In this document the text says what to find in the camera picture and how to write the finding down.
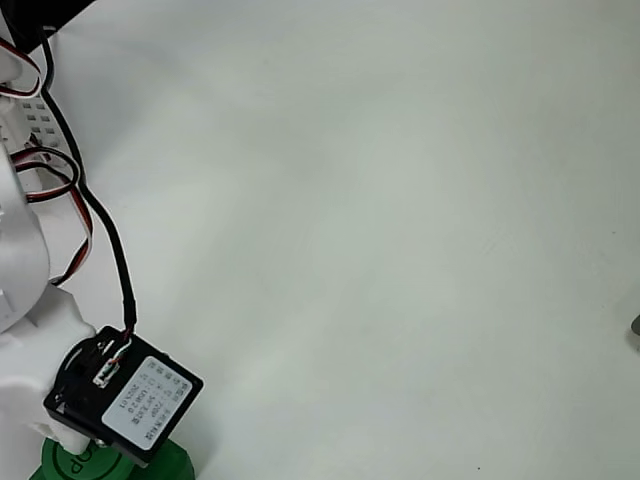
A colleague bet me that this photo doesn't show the black camera module with label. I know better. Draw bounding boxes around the black camera module with label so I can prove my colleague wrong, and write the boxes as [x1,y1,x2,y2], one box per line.
[42,324,205,469]

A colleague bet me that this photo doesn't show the black camera cable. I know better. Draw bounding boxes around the black camera cable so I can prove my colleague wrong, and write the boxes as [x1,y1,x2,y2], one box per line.
[39,24,140,346]

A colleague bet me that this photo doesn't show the red white black servo cable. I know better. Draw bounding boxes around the red white black servo cable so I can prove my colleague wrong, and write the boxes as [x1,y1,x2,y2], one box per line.
[0,40,45,97]
[10,148,97,287]

